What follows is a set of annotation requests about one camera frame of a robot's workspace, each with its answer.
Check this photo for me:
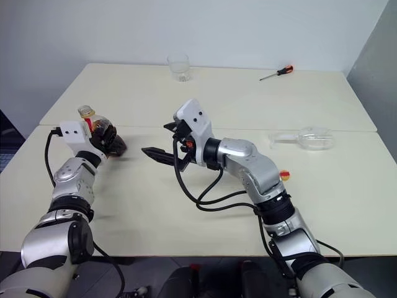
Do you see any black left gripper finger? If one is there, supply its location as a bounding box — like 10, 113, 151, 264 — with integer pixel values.
107, 136, 128, 159
98, 127, 118, 147

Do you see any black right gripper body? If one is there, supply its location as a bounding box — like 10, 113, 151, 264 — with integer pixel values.
172, 119, 199, 172

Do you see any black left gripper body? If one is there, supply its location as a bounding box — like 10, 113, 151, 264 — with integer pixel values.
90, 136, 112, 160

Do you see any small cola bottle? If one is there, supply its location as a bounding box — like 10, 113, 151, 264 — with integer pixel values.
76, 104, 118, 147

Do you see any clear wine glass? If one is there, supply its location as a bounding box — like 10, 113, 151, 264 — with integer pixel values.
268, 126, 336, 152

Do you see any dark blue furniture piece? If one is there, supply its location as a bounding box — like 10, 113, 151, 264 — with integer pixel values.
0, 108, 26, 174

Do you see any dark rounded shape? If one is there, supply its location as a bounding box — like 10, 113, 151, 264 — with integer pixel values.
238, 260, 277, 298
161, 265, 202, 298

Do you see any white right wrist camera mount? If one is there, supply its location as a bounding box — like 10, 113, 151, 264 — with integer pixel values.
172, 99, 215, 167

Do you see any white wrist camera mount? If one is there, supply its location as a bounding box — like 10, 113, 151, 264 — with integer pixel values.
172, 99, 215, 167
60, 119, 106, 160

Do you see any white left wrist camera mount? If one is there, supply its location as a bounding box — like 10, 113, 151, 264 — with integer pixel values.
60, 119, 106, 160

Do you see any orange black handled screwdriver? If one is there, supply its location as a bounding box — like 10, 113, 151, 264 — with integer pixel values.
259, 64, 295, 82

